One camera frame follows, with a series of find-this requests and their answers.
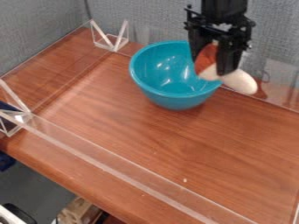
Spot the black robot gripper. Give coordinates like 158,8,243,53
185,0,257,76

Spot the red and white toy mushroom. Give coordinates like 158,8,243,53
194,44,258,95

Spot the blue plastic bowl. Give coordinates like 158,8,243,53
128,40,221,110

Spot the clear acrylic back barrier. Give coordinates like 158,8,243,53
122,24,299,111

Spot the clear acrylic barrier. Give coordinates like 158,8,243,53
122,24,299,111
0,79,257,224

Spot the clear acrylic front barrier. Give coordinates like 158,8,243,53
0,79,257,224

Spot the blue clamp under table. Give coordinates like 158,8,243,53
0,101,19,172

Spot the wooden block below table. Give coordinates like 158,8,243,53
58,197,103,224

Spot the black and white floor object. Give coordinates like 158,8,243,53
0,203,38,224

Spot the clear acrylic corner bracket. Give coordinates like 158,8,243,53
90,19,128,53

